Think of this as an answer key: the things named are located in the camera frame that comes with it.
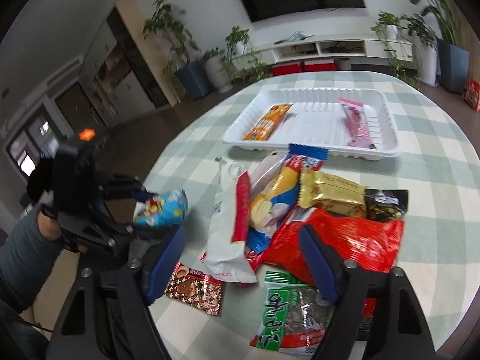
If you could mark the clear plastic snack packet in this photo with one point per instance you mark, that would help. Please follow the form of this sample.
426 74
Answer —
264 174

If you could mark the person's dark clothing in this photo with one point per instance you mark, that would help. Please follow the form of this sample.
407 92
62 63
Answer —
18 337

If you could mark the slim red snack packet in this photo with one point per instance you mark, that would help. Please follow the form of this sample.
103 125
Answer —
242 210

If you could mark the orange snack packet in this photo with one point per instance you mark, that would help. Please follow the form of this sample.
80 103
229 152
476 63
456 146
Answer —
267 122

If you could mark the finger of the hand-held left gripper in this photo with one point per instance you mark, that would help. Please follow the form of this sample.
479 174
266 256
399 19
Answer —
123 234
120 183

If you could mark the large red snack bag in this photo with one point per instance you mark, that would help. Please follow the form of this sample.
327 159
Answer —
360 243

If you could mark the grey round bin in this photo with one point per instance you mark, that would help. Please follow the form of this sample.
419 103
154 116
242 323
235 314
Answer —
344 63

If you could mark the white plastic tray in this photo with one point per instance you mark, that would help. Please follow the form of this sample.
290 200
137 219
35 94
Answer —
315 120

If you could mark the plant in tall white pot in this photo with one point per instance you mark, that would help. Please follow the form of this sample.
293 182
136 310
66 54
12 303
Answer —
427 60

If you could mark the leafy plant in blue-grey pot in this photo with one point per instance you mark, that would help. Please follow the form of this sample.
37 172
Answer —
193 77

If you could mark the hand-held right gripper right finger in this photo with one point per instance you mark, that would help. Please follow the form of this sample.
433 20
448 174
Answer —
318 266

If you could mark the trailing green plant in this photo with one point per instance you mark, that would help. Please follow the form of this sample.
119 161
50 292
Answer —
238 45

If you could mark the wooden wall cabinet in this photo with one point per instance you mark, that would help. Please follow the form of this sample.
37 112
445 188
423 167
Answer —
123 67

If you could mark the white television cabinet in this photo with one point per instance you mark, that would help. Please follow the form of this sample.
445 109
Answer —
375 48

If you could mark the person's left forearm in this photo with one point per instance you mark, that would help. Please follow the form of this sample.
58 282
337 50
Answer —
22 258

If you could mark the tall plant in dark pot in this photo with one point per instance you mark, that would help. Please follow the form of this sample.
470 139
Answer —
453 63

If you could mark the small plant in white pot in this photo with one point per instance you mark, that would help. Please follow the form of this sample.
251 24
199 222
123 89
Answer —
390 26

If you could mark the light blue snack packet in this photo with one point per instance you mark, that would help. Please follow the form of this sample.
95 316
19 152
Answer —
167 208

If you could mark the green seaweed packet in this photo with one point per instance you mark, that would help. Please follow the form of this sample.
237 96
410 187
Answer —
290 315

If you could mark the gold snack packet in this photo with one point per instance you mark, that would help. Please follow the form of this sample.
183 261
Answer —
332 193

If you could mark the white snack bag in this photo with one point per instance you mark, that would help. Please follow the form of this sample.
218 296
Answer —
223 247

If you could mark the blue yellow snack packet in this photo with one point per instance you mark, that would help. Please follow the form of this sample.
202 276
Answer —
277 195

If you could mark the pink snack packet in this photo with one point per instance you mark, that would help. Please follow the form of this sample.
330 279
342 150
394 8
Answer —
358 125

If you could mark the plant in round white pot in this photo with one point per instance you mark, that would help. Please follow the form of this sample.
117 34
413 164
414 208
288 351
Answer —
217 71

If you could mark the black snack packet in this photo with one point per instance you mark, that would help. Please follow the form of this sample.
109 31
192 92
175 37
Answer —
386 204

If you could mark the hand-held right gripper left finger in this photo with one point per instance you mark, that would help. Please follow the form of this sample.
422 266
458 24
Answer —
165 266

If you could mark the red storage box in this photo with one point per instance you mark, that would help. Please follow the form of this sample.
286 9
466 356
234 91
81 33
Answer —
287 69
319 65

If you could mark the red gold patterned packet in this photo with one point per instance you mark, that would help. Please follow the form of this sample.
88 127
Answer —
195 288

